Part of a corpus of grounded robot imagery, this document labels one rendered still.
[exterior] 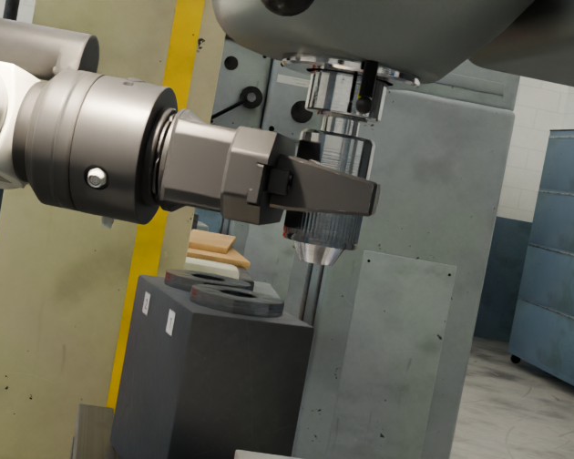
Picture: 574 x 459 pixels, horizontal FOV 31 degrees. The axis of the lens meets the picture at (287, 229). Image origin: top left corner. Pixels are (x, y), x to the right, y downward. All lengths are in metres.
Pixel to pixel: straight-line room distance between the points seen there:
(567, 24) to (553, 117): 9.95
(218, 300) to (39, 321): 1.45
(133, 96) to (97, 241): 1.73
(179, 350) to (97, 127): 0.36
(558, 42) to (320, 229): 0.18
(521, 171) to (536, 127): 0.45
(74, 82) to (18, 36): 0.06
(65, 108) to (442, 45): 0.22
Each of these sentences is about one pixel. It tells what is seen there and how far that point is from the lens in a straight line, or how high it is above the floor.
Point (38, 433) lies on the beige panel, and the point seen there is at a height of 0.57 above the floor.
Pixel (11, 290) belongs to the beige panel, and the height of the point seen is 0.88.
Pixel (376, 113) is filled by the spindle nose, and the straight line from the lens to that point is 0.63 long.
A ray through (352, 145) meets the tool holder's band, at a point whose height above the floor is 1.26.
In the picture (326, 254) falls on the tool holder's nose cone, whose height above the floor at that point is 1.20.
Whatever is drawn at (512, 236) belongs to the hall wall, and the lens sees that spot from 10.44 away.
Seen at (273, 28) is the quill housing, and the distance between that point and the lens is 0.59.
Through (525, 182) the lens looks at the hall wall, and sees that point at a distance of 10.46.
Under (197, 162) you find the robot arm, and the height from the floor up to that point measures 1.24.
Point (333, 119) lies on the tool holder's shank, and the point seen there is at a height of 1.28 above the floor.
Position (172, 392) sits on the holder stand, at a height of 1.03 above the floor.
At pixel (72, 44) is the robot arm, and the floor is 1.30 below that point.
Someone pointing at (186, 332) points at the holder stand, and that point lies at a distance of 0.93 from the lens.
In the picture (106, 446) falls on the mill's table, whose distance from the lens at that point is 1.15.
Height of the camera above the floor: 1.24
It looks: 3 degrees down
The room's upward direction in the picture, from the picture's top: 10 degrees clockwise
